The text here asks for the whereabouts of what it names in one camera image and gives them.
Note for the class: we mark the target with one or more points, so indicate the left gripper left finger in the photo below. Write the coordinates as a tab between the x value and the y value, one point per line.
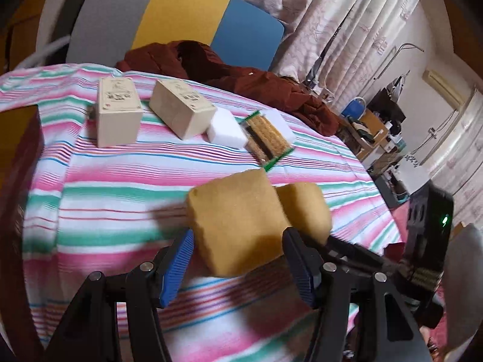
88	330

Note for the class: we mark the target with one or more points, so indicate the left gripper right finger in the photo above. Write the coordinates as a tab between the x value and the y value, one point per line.
330	279

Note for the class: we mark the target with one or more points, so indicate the small yellow sponge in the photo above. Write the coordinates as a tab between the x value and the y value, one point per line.
306	209

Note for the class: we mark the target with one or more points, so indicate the large yellow sponge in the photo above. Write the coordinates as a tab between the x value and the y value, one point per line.
238	222

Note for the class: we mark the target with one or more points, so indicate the wooden side table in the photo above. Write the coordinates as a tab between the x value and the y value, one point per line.
362	136

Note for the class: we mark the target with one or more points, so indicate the striped tablecloth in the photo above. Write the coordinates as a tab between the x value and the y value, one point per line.
92	209

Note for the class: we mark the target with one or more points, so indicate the green cracker packet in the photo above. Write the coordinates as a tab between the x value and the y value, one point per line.
264	141

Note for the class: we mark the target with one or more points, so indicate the gold tin box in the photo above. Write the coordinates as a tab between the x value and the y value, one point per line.
21	145

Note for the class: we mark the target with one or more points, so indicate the beige cardboard box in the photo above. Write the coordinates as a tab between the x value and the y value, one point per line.
119	112
181	108

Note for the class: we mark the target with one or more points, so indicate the patterned beige curtain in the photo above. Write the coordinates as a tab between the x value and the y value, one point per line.
336	43

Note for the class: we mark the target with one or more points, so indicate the dark red cloth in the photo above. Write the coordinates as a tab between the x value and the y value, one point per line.
198	62

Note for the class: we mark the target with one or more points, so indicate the grey yellow blue chair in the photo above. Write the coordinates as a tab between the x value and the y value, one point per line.
237	31

